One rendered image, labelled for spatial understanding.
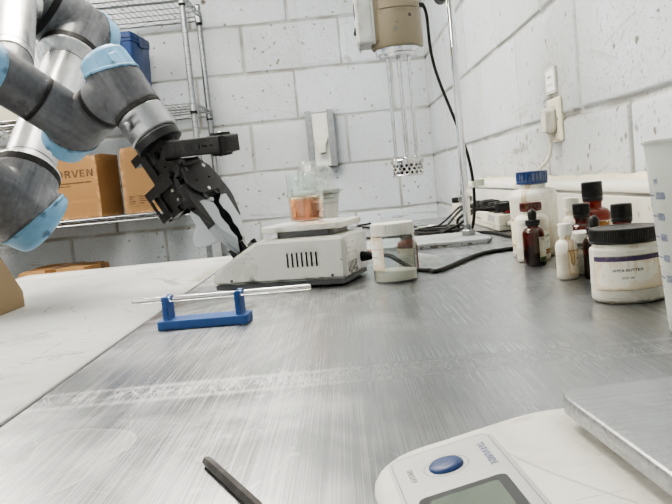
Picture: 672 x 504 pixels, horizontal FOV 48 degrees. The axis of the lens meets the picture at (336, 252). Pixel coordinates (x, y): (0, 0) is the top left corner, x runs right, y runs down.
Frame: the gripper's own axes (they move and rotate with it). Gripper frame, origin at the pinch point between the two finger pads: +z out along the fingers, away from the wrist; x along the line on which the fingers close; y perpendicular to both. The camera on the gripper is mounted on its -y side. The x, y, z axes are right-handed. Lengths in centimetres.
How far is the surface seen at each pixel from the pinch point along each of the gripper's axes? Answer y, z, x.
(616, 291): -45, 30, 16
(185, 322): -8.5, 8.1, 27.9
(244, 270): -0.4, 4.2, 3.5
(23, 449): -23, 12, 61
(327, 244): -12.3, 8.1, 0.5
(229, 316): -12.4, 10.3, 25.9
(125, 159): 137, -86, -152
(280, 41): 80, -100, -222
